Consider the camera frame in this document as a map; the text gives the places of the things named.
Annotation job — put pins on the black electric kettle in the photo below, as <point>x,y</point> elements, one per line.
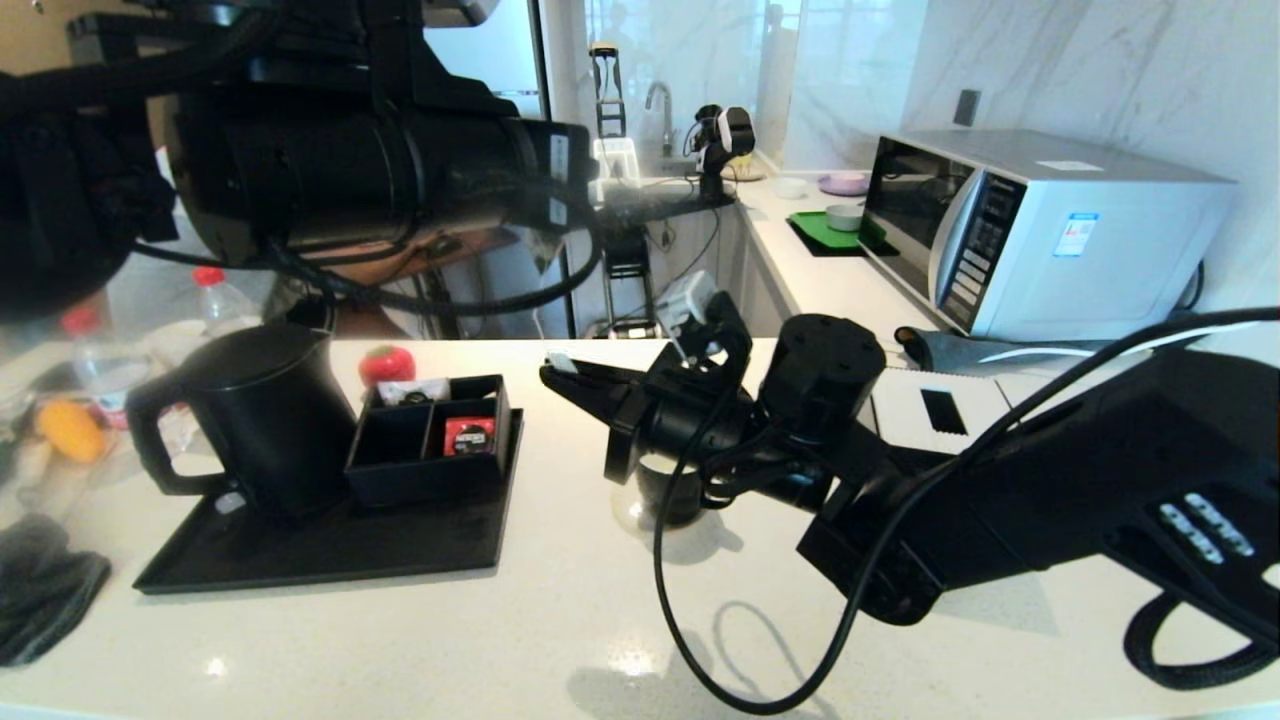
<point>270,420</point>

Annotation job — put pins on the small yellow cup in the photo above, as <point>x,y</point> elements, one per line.
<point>745,168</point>

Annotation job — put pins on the white tea bag packet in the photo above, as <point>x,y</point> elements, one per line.
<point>410,392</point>

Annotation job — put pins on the round translucent coaster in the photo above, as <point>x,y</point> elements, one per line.
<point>622,512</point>

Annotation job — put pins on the dark wall socket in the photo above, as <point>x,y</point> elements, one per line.
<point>965,110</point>

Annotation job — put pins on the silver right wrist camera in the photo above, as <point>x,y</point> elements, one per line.
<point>685,300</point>

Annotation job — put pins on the chrome kitchen faucet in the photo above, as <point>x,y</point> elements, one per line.
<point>660,100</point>

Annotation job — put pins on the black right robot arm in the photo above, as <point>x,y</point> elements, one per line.
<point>1050,500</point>

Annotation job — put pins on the red tomato-shaped timer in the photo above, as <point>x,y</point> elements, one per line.
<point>387,366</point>

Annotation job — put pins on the green plastic tray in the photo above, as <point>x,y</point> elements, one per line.
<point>812,232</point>

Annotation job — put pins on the small grey bowl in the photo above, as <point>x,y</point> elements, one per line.
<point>843,218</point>

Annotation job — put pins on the silver refrigerator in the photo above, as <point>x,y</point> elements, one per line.
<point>500,60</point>

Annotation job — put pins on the black white-edged wrist camera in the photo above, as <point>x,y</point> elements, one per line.
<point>465,10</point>

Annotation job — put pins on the clear packet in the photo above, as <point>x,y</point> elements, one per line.
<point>548,248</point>

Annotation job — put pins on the small white bowl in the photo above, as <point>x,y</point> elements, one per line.
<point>790,188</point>

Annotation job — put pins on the black compartment organizer box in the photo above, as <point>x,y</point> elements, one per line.
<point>420,482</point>

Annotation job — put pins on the black teleoperation rig stand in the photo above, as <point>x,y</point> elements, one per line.
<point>640,265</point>

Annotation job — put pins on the orange round object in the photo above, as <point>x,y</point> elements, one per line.
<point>72,430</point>

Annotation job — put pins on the silver microwave oven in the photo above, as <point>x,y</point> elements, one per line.
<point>1100,260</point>

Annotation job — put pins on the black tissue box white lid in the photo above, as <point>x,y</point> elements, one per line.
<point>900,410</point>

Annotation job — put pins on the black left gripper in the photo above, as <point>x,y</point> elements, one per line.
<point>560,175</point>

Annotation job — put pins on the purple plate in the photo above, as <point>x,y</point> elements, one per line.
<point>842,185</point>

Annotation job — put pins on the black mug white inside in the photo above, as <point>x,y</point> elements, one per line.
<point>672,500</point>

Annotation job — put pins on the clear water bottle red cap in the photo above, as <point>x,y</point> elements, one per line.
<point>225,305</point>
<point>100,365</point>

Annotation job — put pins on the dark grey folded cloth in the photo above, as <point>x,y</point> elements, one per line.
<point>45,590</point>

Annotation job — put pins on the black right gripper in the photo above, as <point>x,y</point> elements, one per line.
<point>690,420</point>

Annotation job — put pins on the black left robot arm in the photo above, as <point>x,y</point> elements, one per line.
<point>350,180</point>

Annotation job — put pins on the black upright frame device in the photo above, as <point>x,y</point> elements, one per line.
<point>607,95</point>

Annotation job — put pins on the black rectangular serving tray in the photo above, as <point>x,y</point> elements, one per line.
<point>350,550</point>

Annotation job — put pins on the red coffee sachet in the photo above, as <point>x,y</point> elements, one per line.
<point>468,438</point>

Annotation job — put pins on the white kitchen cabinet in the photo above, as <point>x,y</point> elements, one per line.
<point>765,290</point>

